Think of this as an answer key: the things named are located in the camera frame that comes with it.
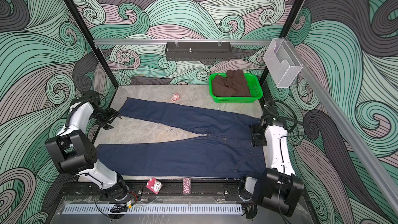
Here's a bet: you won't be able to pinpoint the red black wire bundle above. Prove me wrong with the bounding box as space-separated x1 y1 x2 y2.
110 191 139 214

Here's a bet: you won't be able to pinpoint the clear plastic wall bin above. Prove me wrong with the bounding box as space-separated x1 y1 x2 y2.
263 38 303 89

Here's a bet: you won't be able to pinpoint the brown folded trousers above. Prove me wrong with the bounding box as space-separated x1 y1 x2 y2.
211 70 251 97

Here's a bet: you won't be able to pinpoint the right aluminium side rail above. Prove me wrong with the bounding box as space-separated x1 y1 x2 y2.
284 37 398 215

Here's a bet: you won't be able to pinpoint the horizontal aluminium back rail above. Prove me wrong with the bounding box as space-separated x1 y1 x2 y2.
93 38 271 46

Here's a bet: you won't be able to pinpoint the green plastic basket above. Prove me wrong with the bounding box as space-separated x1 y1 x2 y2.
208 73 263 103

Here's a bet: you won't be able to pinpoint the pink dotted cylinder block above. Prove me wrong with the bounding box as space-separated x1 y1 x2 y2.
182 177 191 195

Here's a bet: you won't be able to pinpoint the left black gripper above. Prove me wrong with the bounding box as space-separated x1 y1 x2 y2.
92 107 120 130

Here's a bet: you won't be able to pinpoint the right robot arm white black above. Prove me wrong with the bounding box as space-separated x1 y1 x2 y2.
238 100 307 224

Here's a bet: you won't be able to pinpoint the pink white clip object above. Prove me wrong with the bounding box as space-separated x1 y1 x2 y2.
146 177 163 194

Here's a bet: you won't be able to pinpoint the dark blue denim trousers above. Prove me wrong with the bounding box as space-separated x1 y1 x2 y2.
97 98 266 178

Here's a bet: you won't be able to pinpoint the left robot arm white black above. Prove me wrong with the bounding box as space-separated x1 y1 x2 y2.
45 90 129 201

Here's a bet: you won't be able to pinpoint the white slotted cable duct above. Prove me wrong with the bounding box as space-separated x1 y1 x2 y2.
61 203 243 215

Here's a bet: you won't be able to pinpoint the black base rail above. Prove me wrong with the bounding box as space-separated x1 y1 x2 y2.
62 178 307 201

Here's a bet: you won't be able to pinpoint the black perforated wall shelf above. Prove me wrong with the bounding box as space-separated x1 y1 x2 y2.
165 41 232 64

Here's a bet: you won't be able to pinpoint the small pink white toy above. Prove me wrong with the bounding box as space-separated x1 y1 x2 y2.
171 93 180 102

